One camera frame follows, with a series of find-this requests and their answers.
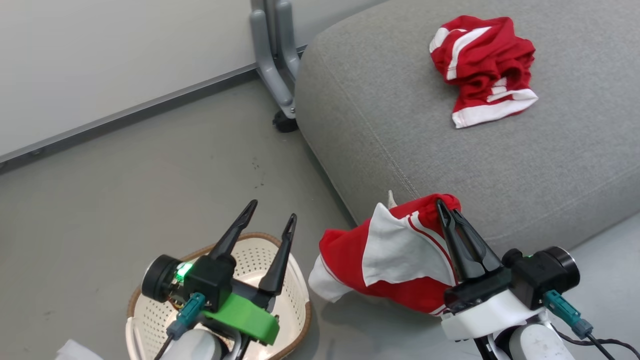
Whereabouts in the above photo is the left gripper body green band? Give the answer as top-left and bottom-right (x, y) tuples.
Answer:
(141, 254), (280, 346)

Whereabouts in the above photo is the grey partition foot double post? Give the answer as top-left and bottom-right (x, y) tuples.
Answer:
(249, 0), (302, 121)

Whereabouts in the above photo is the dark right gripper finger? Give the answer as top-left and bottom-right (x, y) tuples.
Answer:
(436, 199), (474, 285)
(452, 210), (503, 279)

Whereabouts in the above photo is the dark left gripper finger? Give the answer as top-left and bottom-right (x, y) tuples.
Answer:
(259, 213), (298, 296)
(207, 200), (259, 262)

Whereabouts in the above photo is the right arm cable teal plug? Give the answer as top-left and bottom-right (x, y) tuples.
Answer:
(542, 290), (640, 360)

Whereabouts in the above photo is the white perforated laundry basket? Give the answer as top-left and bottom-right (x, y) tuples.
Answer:
(125, 231), (312, 360)

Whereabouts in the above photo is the left arm cable teal plug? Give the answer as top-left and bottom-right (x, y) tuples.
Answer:
(154, 292), (207, 360)

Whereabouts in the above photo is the red and white shirt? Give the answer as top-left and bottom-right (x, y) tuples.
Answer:
(429, 15), (540, 130)

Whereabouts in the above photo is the black caster wheel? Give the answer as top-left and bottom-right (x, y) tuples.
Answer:
(272, 110), (300, 134)

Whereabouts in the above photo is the white cloth piece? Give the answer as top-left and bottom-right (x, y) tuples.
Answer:
(54, 338), (104, 360)

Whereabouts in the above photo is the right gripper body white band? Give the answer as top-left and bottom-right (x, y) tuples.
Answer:
(441, 246), (581, 342)

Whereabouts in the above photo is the arm cable teal plug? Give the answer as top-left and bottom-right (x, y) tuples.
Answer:
(542, 290), (640, 360)
(154, 292), (207, 360)

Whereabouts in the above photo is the red white striped jersey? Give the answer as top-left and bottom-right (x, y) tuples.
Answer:
(307, 190), (463, 317)

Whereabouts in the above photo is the grey fabric sofa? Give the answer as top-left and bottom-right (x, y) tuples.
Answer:
(294, 0), (640, 253)

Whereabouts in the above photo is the grey partition bottom rail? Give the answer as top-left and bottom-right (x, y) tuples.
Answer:
(0, 62), (260, 172)

